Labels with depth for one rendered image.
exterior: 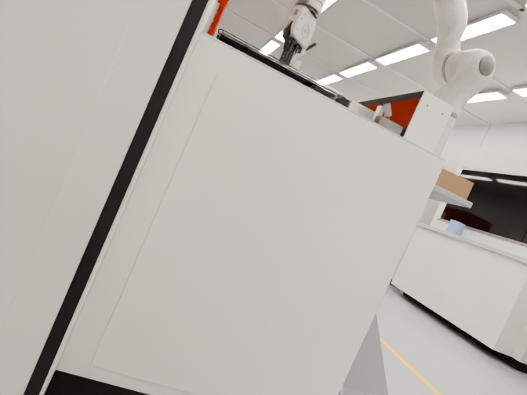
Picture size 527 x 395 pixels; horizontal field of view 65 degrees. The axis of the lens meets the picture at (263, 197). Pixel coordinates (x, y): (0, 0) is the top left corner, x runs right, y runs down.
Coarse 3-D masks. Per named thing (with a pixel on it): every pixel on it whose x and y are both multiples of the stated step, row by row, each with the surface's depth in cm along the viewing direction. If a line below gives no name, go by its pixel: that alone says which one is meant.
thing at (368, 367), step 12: (432, 192) 143; (444, 192) 138; (456, 204) 145; (468, 204) 141; (372, 324) 156; (372, 336) 157; (360, 348) 156; (372, 348) 157; (360, 360) 157; (372, 360) 158; (348, 372) 157; (360, 372) 158; (372, 372) 159; (384, 372) 160; (348, 384) 157; (360, 384) 158; (372, 384) 160; (384, 384) 161
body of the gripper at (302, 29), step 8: (296, 8) 125; (304, 8) 124; (296, 16) 124; (304, 16) 125; (312, 16) 128; (288, 24) 126; (296, 24) 124; (304, 24) 126; (312, 24) 129; (296, 32) 125; (304, 32) 127; (312, 32) 131; (296, 40) 126; (304, 40) 129; (304, 48) 130
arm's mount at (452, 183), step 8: (440, 176) 142; (448, 176) 143; (456, 176) 144; (440, 184) 143; (448, 184) 143; (456, 184) 144; (464, 184) 145; (472, 184) 146; (456, 192) 145; (464, 192) 145
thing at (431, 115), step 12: (432, 96) 101; (420, 108) 101; (432, 108) 102; (444, 108) 102; (420, 120) 101; (432, 120) 102; (444, 120) 103; (408, 132) 101; (420, 132) 102; (432, 132) 102; (420, 144) 102; (432, 144) 103
